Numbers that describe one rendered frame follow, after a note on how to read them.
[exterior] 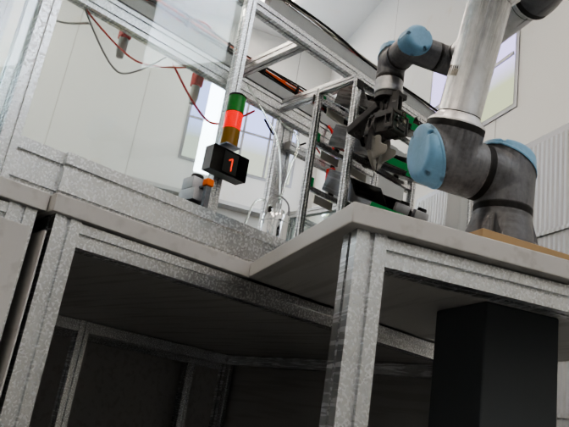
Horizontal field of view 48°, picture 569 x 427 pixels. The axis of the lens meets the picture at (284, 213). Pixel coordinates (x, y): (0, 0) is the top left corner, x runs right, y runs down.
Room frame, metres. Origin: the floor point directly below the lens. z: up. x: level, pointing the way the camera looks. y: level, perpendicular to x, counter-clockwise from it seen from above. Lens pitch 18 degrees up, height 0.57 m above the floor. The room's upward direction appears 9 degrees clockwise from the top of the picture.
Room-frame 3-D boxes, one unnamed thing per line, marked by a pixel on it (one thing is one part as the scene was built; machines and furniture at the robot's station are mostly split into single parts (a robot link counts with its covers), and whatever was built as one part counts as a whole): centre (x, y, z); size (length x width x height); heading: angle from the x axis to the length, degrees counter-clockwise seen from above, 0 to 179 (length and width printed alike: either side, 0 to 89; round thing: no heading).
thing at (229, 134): (1.62, 0.18, 1.28); 0.05 x 0.05 x 0.05
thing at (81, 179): (1.36, 0.07, 0.91); 0.89 x 0.06 x 0.11; 131
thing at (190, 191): (1.44, 0.22, 1.06); 0.08 x 0.04 x 0.07; 41
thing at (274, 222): (2.66, 0.03, 1.32); 0.14 x 0.14 x 0.38
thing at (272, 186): (3.01, 0.07, 1.56); 0.09 x 0.04 x 1.39; 131
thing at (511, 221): (1.21, -0.43, 0.99); 0.15 x 0.15 x 0.10
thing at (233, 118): (1.62, 0.18, 1.33); 0.05 x 0.05 x 0.05
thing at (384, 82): (1.53, -0.22, 1.45); 0.08 x 0.08 x 0.05
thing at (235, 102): (1.62, 0.18, 1.38); 0.05 x 0.05 x 0.05
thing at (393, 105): (1.52, -0.23, 1.37); 0.09 x 0.08 x 0.12; 41
